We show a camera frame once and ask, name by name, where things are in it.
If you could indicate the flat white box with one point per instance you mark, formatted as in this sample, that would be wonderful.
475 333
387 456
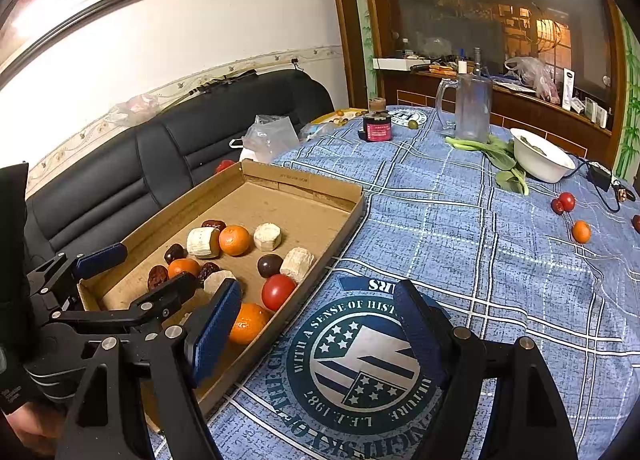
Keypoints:
395 63

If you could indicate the green leafy vegetable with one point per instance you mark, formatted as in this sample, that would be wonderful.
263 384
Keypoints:
500 157

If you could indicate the dark tool with brass fitting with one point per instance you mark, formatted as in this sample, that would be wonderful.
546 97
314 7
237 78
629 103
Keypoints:
625 192

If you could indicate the yellow snack pack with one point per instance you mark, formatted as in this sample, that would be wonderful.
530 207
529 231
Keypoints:
327 117

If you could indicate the small white cartons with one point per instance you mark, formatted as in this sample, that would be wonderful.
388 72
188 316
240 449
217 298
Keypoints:
597 112

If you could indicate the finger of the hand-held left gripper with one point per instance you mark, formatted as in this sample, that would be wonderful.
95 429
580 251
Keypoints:
100 258
165 294

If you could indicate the red tomato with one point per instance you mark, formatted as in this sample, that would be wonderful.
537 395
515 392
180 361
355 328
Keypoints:
278 291
568 201

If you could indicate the glass bottle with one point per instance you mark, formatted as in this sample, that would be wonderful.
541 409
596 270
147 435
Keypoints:
477 61

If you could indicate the dark jar with pink label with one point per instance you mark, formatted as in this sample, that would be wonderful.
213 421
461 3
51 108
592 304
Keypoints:
376 127

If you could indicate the black leather sofa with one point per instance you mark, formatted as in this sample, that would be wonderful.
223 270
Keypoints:
150 155

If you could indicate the peeled sugarcane piece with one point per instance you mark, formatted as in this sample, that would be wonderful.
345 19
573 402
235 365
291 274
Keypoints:
297 264
216 282
267 236
203 242

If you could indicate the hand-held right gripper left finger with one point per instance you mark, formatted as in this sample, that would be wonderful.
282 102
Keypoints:
215 335

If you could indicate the clear plastic pitcher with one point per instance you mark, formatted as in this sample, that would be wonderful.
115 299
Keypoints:
470 110

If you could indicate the orange tangerine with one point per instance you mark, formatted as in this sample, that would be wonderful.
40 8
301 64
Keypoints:
183 267
250 324
581 231
234 240

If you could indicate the tall white carton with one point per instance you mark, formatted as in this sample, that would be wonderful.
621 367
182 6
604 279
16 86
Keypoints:
569 89

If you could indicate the black power adapter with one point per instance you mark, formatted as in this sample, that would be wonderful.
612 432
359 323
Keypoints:
599 175

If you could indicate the plastic bag with red contents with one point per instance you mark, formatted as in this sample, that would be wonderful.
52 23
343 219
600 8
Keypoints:
532 72

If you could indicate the person's left hand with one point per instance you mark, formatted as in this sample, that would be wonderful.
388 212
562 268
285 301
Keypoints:
30 427

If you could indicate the clear plastic bag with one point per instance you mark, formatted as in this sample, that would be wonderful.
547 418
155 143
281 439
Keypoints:
270 137

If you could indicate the wooden counter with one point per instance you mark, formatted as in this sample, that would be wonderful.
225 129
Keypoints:
525 110

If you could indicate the pale crumpled plastic bag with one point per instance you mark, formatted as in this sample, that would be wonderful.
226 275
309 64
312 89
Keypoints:
135 107

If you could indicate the blue plaid tablecloth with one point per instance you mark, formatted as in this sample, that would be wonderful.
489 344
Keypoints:
450 250

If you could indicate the white bowl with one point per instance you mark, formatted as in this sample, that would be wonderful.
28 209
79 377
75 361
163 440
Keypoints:
542 165

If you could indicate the dark jujube date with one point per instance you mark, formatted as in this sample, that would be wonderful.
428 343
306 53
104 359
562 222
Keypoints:
174 252

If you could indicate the shallow cardboard box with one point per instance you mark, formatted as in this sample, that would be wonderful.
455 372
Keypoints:
300 200

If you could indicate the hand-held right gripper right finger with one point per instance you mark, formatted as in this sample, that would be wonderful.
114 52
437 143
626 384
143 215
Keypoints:
422 335

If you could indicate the dark purple plum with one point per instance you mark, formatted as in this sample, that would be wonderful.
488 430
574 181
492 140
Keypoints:
268 265

